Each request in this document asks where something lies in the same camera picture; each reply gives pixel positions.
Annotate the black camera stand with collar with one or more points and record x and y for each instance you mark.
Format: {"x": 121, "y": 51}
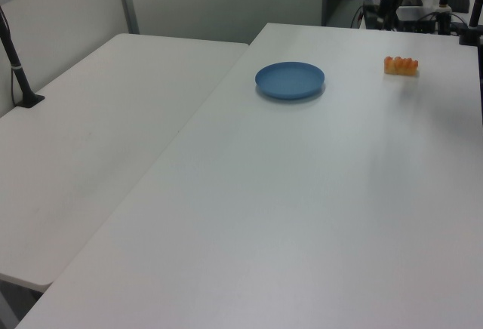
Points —
{"x": 17, "y": 68}

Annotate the black electronics box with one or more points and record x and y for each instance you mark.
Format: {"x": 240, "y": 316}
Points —
{"x": 415, "y": 19}

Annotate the grey partition post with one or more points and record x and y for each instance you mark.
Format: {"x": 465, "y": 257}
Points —
{"x": 127, "y": 0}

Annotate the black clamped camera stand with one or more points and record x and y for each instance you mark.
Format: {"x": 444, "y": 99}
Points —
{"x": 472, "y": 23}

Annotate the round blue plate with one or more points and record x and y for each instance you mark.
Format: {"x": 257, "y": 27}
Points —
{"x": 290, "y": 80}

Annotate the orange twisted bread loaf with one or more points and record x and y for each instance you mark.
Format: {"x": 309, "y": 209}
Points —
{"x": 400, "y": 65}

